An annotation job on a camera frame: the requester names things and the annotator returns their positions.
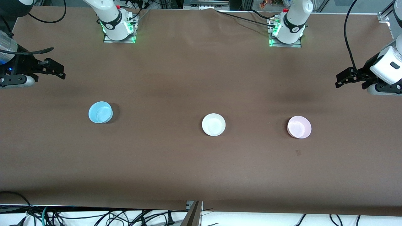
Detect grey table cable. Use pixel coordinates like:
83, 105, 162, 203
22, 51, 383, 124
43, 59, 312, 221
135, 9, 152, 24

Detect pink bowl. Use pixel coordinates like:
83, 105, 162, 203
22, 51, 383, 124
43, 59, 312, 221
287, 116, 312, 139

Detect brown table cover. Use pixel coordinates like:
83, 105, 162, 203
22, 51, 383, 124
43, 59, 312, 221
0, 6, 402, 217

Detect black table cable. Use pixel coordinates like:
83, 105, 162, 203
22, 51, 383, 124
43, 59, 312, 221
216, 9, 277, 28

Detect black floor cable loop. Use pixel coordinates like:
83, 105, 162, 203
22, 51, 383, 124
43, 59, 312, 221
0, 191, 35, 226

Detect colourful background items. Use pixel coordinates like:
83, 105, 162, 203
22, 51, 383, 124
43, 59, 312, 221
259, 0, 291, 8

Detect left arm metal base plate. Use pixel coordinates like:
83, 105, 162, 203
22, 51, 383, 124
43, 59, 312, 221
269, 17, 302, 48

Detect white bowl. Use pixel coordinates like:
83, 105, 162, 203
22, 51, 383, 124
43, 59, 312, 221
202, 113, 226, 137

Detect silver aluminium extrusion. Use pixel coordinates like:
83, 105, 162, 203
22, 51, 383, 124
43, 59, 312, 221
183, 0, 230, 10

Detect aluminium frame corner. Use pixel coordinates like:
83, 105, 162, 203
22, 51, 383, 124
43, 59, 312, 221
378, 0, 402, 40

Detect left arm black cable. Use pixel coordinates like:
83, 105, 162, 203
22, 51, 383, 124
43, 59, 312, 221
344, 0, 360, 71

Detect metal table post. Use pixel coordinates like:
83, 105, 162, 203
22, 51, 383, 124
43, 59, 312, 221
181, 201, 204, 226

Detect blue bowl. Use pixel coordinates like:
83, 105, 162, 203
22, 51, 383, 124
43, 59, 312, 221
88, 101, 113, 124

